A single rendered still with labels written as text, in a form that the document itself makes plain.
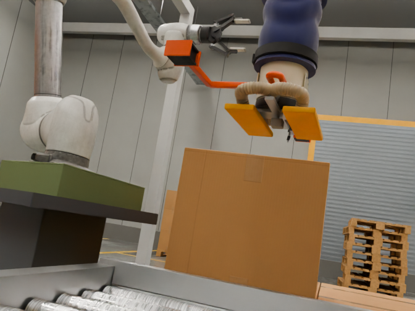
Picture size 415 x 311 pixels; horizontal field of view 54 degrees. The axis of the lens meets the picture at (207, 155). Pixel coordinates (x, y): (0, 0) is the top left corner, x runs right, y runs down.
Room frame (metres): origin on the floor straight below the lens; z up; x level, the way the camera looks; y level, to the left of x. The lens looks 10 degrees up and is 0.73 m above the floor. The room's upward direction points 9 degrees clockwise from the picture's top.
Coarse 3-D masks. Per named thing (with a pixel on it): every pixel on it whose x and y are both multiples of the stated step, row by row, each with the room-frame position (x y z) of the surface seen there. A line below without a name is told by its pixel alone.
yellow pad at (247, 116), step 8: (232, 104) 1.28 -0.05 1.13; (240, 104) 1.27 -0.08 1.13; (248, 104) 1.26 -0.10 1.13; (232, 112) 1.32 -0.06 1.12; (240, 112) 1.31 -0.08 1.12; (248, 112) 1.29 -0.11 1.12; (256, 112) 1.30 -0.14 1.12; (240, 120) 1.41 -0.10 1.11; (248, 120) 1.39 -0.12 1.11; (256, 120) 1.37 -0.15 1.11; (264, 120) 1.41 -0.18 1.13; (248, 128) 1.50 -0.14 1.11; (256, 128) 1.48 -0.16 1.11; (264, 128) 1.46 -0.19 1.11
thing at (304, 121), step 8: (288, 112) 1.22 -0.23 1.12; (296, 112) 1.21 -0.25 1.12; (304, 112) 1.20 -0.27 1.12; (312, 112) 1.19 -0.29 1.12; (288, 120) 1.31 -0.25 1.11; (296, 120) 1.30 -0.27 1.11; (304, 120) 1.28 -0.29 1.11; (312, 120) 1.27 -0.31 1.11; (296, 128) 1.39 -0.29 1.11; (304, 128) 1.37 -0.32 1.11; (312, 128) 1.36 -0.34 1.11; (320, 128) 1.37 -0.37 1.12; (296, 136) 1.50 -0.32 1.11; (304, 136) 1.48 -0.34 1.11; (312, 136) 1.46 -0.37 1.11; (320, 136) 1.45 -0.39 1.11
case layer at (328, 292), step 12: (324, 288) 1.91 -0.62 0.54; (336, 288) 2.00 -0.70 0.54; (348, 288) 2.10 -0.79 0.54; (324, 300) 1.51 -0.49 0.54; (336, 300) 1.56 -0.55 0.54; (348, 300) 1.62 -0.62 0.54; (360, 300) 1.68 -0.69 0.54; (372, 300) 1.75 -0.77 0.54; (384, 300) 1.82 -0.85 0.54; (396, 300) 1.91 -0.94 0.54; (408, 300) 1.99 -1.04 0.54
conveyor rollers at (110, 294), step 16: (112, 288) 1.07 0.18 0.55; (32, 304) 0.81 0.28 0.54; (48, 304) 0.80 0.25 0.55; (64, 304) 0.88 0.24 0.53; (80, 304) 0.87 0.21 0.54; (96, 304) 0.87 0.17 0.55; (112, 304) 0.88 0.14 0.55; (128, 304) 0.94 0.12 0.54; (144, 304) 0.94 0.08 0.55; (160, 304) 1.01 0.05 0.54; (176, 304) 1.01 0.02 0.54; (192, 304) 1.01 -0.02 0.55
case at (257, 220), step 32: (192, 160) 1.14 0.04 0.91; (224, 160) 1.12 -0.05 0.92; (256, 160) 1.09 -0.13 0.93; (288, 160) 1.07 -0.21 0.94; (192, 192) 1.14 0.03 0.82; (224, 192) 1.11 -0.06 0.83; (256, 192) 1.09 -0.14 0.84; (288, 192) 1.07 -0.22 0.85; (320, 192) 1.04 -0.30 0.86; (192, 224) 1.13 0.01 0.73; (224, 224) 1.11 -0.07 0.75; (256, 224) 1.09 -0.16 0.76; (288, 224) 1.06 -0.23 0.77; (320, 224) 1.04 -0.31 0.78; (192, 256) 1.13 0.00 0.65; (224, 256) 1.11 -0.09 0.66; (256, 256) 1.08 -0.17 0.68; (288, 256) 1.06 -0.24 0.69; (320, 256) 1.04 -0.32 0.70; (288, 288) 1.06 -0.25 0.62
